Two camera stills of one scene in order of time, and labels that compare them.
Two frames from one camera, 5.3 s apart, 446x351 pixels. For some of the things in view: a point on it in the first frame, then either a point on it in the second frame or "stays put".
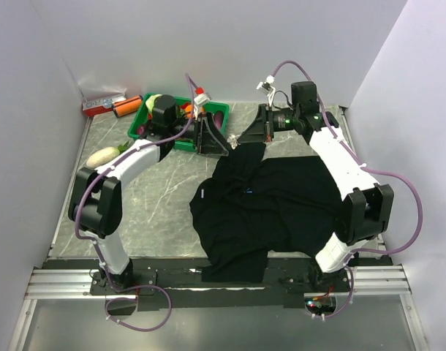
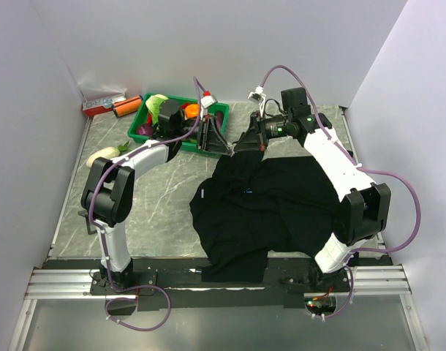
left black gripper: (207, 138) stays put
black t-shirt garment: (252, 205) stays put
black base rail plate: (172, 284) stays put
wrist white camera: (268, 88) to (258, 96)
